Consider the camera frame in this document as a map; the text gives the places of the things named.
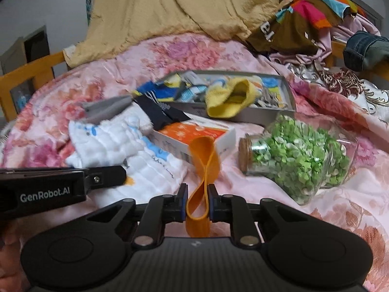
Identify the dark grey garment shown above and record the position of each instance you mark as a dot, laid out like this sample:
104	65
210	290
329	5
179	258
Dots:
380	51

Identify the orange white carton box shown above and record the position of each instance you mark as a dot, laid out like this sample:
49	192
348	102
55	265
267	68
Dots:
194	130

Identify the wooden bed frame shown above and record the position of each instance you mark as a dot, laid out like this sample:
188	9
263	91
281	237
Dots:
30	73

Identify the grey face mask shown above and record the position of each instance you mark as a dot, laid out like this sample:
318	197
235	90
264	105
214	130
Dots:
106	106

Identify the glass jar of green stars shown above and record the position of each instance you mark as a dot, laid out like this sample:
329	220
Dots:
297	158

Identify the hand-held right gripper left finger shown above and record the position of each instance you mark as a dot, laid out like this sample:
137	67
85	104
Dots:
183	205

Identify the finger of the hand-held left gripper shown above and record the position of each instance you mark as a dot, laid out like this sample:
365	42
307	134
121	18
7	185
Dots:
106	177

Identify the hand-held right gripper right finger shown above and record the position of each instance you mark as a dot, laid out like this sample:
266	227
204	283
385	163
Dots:
213	206

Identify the striped sock with yellow cuff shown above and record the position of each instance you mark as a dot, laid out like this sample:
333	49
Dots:
225	100

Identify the grey box with cartoon print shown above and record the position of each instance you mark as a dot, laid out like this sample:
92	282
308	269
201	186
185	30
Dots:
267	115

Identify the blue jeans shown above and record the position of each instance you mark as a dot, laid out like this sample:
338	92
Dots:
361	48

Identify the orange elastic band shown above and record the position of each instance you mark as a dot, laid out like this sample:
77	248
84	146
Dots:
209	164

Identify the brown colourful striped garment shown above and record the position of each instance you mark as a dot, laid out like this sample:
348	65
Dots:
291	27

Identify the black sock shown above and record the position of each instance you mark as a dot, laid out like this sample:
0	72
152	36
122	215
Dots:
158	112

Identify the beige yellow quilt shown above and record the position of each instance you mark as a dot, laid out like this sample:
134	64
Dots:
182	6

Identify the white gauze towel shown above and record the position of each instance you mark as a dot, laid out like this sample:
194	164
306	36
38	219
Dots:
115	140

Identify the pale pink garment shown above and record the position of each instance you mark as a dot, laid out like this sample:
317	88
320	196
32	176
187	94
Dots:
364	24

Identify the light blue packet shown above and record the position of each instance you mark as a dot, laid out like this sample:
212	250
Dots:
23	100

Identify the pink floral blanket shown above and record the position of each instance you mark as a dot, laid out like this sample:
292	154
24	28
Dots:
121	64

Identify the blue yellow sock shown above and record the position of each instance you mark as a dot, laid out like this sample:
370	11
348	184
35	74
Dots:
158	92

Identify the teal wall poster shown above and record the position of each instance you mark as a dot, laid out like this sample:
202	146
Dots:
90	6

